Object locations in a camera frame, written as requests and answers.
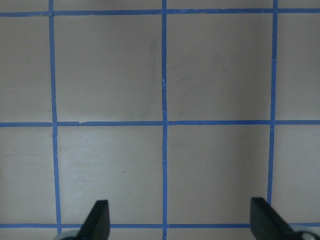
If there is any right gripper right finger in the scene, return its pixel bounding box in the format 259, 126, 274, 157
250, 197, 300, 240

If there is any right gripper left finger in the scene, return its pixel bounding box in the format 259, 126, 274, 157
77, 200, 111, 240

